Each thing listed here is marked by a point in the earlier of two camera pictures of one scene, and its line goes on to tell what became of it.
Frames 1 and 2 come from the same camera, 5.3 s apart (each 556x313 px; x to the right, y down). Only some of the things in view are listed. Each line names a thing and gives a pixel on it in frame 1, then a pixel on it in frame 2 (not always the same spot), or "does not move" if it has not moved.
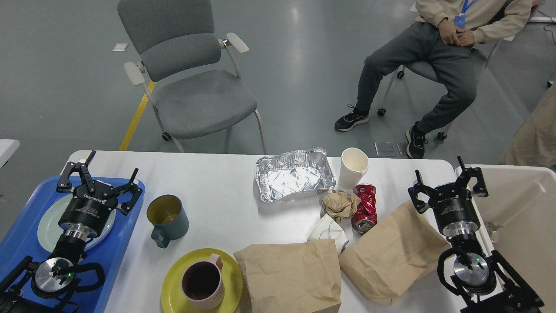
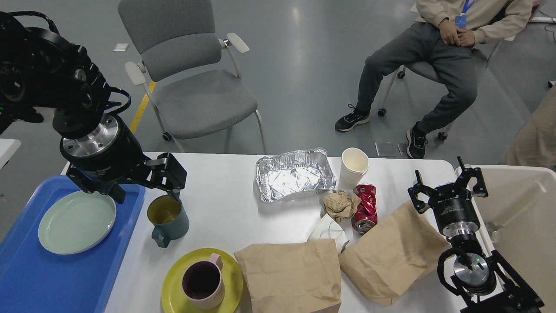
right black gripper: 452,204 does not move
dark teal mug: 166,213 does not move
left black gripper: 87,213 to 110,156
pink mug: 202,285 does not move
